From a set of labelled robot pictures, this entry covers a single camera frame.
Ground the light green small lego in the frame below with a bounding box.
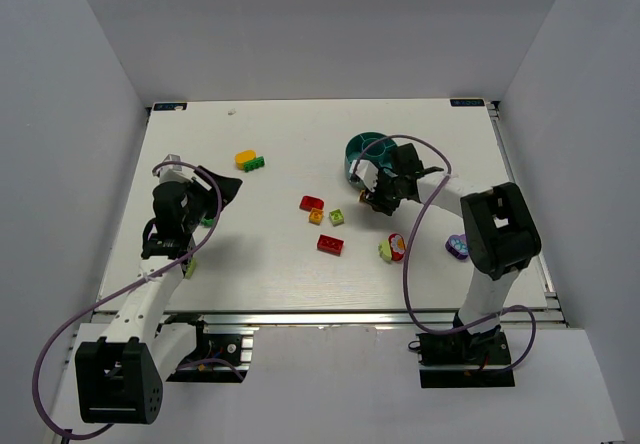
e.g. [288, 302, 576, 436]
[329, 209, 345, 226]

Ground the left corner label sticker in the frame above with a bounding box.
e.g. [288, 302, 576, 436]
[152, 102, 187, 112]

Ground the red flower lego piece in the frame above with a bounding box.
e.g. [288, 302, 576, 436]
[388, 233, 406, 261]

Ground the green lego plate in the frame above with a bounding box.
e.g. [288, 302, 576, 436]
[243, 156, 265, 172]

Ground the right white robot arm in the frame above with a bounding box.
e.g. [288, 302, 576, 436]
[349, 137, 542, 336]

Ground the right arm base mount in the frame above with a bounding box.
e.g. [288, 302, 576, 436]
[407, 331, 515, 389]

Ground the right corner label sticker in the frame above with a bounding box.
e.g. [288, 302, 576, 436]
[449, 98, 485, 107]

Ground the teal round divided container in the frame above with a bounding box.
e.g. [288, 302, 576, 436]
[344, 132, 397, 185]

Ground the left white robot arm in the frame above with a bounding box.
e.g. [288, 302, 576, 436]
[75, 161, 242, 425]

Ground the red curved lego brick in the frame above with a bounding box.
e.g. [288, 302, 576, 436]
[299, 195, 324, 212]

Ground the red rectangular lego brick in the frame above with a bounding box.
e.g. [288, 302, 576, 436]
[316, 234, 344, 256]

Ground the purple paw lego piece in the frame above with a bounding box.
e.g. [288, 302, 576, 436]
[445, 234, 469, 261]

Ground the lime green lego brick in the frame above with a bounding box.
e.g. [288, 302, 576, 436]
[182, 257, 197, 279]

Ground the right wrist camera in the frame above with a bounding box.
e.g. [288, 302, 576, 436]
[347, 159, 379, 191]

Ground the yellow rounded lego brick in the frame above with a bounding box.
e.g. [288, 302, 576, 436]
[235, 149, 257, 170]

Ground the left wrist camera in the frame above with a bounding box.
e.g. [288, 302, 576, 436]
[155, 154, 189, 184]

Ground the corner label sticker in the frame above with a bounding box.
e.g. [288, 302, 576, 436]
[449, 98, 485, 107]
[152, 102, 187, 112]

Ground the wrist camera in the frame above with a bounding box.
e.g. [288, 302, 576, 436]
[155, 154, 189, 184]
[347, 159, 379, 191]

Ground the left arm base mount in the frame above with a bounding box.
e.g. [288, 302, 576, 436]
[156, 314, 248, 384]

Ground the small orange lego brick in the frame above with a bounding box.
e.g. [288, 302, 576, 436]
[309, 208, 324, 225]

